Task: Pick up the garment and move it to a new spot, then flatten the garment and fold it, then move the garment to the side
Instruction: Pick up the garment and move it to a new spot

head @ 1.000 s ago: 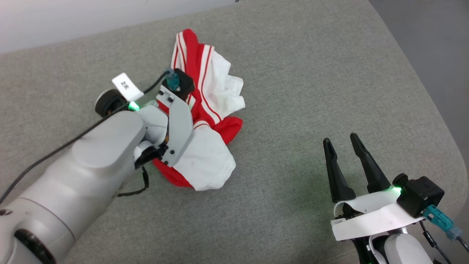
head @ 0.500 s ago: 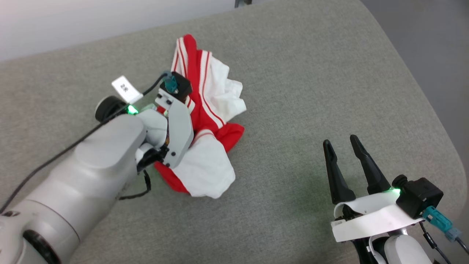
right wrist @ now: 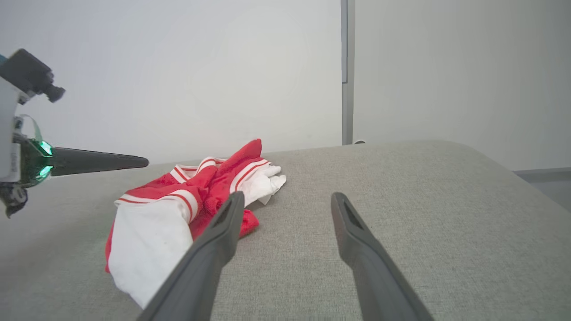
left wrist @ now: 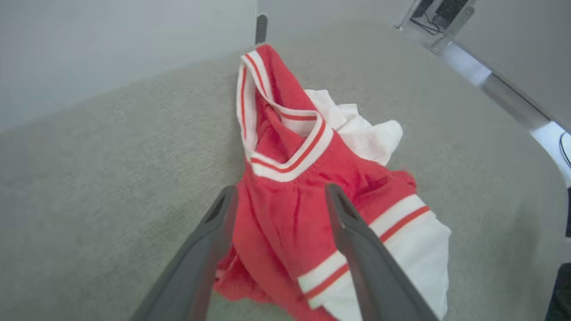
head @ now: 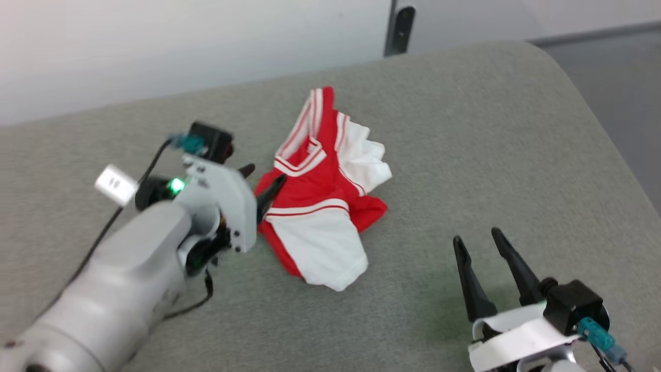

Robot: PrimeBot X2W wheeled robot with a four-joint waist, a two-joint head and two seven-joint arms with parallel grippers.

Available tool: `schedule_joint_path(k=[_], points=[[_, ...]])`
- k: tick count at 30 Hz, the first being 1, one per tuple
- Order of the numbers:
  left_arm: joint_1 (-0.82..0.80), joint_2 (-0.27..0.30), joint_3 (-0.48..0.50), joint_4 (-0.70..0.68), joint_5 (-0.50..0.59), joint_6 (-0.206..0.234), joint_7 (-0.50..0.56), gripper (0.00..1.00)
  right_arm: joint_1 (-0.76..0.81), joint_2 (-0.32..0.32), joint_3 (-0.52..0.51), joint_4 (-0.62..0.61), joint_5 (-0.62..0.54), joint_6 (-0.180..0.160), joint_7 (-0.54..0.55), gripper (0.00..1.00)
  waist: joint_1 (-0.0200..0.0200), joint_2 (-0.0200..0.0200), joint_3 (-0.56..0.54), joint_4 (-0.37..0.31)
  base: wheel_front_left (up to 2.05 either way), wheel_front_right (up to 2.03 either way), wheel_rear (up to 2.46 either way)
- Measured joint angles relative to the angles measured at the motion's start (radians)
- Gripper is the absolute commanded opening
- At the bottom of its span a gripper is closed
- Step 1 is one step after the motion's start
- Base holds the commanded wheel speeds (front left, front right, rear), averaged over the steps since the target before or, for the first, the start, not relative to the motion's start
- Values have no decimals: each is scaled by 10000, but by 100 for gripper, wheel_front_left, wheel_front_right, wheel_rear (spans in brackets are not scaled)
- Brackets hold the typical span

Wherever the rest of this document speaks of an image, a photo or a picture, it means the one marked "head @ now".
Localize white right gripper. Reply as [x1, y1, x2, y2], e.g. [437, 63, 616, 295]
[453, 227, 584, 372]

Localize red and white jersey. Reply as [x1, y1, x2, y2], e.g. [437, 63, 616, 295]
[254, 86, 393, 292]

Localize black right camera cable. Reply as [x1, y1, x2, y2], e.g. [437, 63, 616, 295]
[589, 341, 637, 372]

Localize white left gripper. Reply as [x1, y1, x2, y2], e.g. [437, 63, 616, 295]
[182, 155, 288, 254]

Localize teal right cable connector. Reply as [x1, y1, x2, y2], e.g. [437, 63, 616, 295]
[577, 316, 628, 364]

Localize teal cable connector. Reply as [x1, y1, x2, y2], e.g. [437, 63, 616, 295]
[169, 132, 208, 156]
[577, 316, 628, 364]

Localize dark wall divider strip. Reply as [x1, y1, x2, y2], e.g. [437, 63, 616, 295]
[383, 0, 399, 57]

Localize short black looped cable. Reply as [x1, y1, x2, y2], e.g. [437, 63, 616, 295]
[164, 269, 215, 320]

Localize teal left cable connector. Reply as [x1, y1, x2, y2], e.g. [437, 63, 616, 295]
[169, 132, 208, 156]

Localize white cable label tag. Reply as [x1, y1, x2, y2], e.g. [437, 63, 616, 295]
[94, 164, 139, 208]

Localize long black camera cable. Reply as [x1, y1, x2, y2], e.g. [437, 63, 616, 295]
[39, 135, 176, 316]

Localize grey skirting board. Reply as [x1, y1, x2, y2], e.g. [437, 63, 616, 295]
[527, 21, 661, 48]

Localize black oval wall bracket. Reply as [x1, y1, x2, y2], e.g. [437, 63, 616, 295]
[394, 5, 417, 55]

